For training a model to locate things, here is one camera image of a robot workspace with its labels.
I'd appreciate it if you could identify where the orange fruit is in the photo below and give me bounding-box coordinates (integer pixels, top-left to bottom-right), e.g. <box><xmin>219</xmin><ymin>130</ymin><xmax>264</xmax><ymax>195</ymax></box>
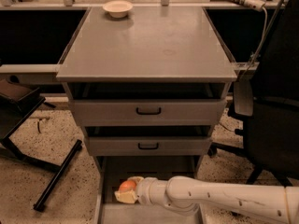
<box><xmin>119</xmin><ymin>180</ymin><xmax>136</xmax><ymax>192</ymax></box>

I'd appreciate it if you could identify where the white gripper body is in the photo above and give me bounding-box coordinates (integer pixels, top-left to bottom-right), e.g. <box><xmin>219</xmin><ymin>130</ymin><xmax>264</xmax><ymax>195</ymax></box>
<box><xmin>135</xmin><ymin>177</ymin><xmax>168</xmax><ymax>206</ymax></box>

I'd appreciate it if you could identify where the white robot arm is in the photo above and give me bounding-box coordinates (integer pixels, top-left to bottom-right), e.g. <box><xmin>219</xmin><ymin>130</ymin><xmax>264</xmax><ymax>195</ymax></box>
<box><xmin>114</xmin><ymin>176</ymin><xmax>299</xmax><ymax>224</ymax></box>

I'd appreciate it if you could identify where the grey bottom drawer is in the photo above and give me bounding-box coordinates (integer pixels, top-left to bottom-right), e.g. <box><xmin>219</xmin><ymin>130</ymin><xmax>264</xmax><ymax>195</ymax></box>
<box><xmin>93</xmin><ymin>156</ymin><xmax>206</xmax><ymax>224</ymax></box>

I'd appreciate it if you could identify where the grey drawer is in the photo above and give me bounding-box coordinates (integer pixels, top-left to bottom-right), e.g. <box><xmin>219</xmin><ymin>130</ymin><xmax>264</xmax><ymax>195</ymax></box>
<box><xmin>93</xmin><ymin>156</ymin><xmax>206</xmax><ymax>224</ymax></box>
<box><xmin>84</xmin><ymin>137</ymin><xmax>211</xmax><ymax>156</ymax></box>
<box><xmin>69</xmin><ymin>100</ymin><xmax>226</xmax><ymax>127</ymax></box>

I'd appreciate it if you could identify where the grey drawer cabinet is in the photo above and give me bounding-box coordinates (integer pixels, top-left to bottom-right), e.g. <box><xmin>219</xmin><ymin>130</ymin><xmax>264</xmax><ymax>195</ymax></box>
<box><xmin>55</xmin><ymin>5</ymin><xmax>238</xmax><ymax>224</ymax></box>

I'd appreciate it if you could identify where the grey middle drawer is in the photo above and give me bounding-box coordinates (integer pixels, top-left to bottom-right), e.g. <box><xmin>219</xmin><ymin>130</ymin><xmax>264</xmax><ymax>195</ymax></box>
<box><xmin>84</xmin><ymin>137</ymin><xmax>211</xmax><ymax>156</ymax></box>

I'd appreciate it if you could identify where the black stand left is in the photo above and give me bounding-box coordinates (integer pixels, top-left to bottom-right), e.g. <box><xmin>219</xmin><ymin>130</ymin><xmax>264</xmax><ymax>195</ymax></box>
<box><xmin>0</xmin><ymin>78</ymin><xmax>82</xmax><ymax>212</ymax></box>

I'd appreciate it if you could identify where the white cable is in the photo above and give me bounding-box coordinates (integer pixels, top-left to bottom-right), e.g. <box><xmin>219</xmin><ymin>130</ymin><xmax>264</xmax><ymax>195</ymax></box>
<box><xmin>238</xmin><ymin>7</ymin><xmax>269</xmax><ymax>79</ymax></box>

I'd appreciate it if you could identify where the grey top drawer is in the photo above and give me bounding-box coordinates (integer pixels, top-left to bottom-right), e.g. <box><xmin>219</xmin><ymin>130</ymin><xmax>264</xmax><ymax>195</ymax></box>
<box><xmin>69</xmin><ymin>100</ymin><xmax>226</xmax><ymax>127</ymax></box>

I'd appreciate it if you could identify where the black office chair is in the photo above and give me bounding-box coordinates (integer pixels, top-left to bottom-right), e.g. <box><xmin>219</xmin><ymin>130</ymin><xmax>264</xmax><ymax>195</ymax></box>
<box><xmin>211</xmin><ymin>0</ymin><xmax>299</xmax><ymax>188</ymax></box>

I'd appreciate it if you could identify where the white bowl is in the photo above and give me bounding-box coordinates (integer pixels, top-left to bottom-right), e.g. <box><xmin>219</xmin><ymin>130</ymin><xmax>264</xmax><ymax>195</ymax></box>
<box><xmin>103</xmin><ymin>0</ymin><xmax>133</xmax><ymax>19</ymax></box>

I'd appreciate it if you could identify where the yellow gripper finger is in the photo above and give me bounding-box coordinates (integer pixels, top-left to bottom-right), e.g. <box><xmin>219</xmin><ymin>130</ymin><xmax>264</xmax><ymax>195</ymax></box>
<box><xmin>114</xmin><ymin>190</ymin><xmax>138</xmax><ymax>204</ymax></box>
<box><xmin>127</xmin><ymin>176</ymin><xmax>144</xmax><ymax>184</ymax></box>

